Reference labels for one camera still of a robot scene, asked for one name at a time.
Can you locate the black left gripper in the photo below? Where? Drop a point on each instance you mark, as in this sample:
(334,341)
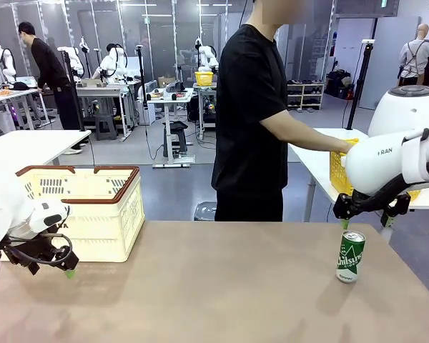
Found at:
(28,248)

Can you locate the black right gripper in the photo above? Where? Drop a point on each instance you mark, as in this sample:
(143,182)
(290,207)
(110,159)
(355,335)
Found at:
(357,196)

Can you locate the green Chilsung cider can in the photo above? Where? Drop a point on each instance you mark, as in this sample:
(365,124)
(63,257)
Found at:
(350,257)

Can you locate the person's right forearm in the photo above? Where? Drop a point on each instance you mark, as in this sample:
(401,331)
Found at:
(304,137)

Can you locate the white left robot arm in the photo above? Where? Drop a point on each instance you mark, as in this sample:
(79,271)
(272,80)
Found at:
(3,200)

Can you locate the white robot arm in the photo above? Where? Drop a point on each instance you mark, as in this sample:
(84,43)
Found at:
(114,60)
(7,64)
(205,53)
(75,62)

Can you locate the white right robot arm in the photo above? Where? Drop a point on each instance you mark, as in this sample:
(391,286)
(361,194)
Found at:
(379,164)

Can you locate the yellow plastic basket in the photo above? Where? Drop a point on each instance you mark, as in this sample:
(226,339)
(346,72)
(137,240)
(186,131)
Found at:
(339,175)
(203,78)

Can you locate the cream shopping basket brown rim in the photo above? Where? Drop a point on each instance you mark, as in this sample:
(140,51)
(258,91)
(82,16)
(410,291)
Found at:
(103,228)

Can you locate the person's right hand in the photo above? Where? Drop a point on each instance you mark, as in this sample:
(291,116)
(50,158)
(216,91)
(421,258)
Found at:
(345,146)

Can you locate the white rounded table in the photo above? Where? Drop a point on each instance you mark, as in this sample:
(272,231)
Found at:
(307,157)

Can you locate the black stand with white head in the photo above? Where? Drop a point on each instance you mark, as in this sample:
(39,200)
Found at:
(357,89)
(75,100)

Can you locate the black bag pile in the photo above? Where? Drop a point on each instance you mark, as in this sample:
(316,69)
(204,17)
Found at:
(337,85)

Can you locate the white shoe rack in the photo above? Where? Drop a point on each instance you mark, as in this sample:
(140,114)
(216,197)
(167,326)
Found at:
(305,96)

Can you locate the grey plastic stool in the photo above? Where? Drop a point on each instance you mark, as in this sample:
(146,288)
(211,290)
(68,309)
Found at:
(105,125)

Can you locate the person in black t-shirt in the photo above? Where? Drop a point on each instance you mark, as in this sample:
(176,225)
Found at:
(246,107)

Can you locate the mannequin with grey apron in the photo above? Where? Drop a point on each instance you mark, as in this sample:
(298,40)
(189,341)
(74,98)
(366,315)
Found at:
(414,53)

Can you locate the white desk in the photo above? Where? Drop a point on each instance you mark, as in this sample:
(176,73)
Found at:
(103,89)
(18,93)
(168,98)

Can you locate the black stool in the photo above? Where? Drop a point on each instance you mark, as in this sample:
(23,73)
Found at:
(174,134)

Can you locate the black cap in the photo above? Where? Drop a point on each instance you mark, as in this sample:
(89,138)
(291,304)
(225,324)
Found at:
(20,85)

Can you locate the man in black clothes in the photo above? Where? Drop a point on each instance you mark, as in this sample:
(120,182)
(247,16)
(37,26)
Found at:
(46,64)

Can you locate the cardboard box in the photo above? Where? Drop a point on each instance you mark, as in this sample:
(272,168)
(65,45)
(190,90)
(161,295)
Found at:
(166,80)

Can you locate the thin black camera stand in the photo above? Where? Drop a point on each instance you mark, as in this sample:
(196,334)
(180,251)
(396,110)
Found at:
(141,85)

